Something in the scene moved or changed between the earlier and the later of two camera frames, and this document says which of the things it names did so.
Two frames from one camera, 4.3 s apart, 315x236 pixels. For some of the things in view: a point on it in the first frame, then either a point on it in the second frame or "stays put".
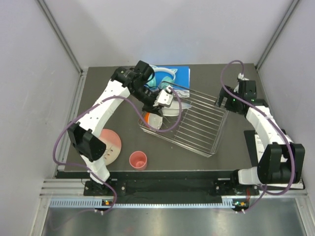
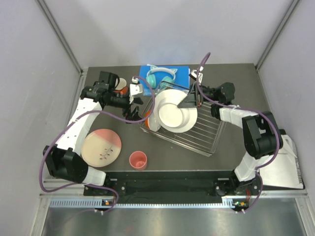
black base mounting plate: (171, 185) stays put
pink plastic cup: (138, 160) stays put
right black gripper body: (232, 103) → (210, 93)
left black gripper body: (146, 97) → (126, 112)
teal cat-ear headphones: (165, 81) stays put
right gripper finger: (222, 98) → (190, 101)
